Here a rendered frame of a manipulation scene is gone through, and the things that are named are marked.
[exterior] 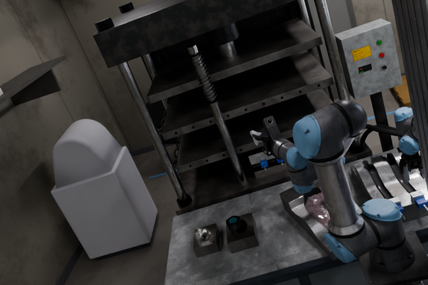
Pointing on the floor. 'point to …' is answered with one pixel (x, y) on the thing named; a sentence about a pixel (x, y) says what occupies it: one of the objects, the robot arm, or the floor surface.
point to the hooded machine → (101, 191)
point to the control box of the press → (370, 67)
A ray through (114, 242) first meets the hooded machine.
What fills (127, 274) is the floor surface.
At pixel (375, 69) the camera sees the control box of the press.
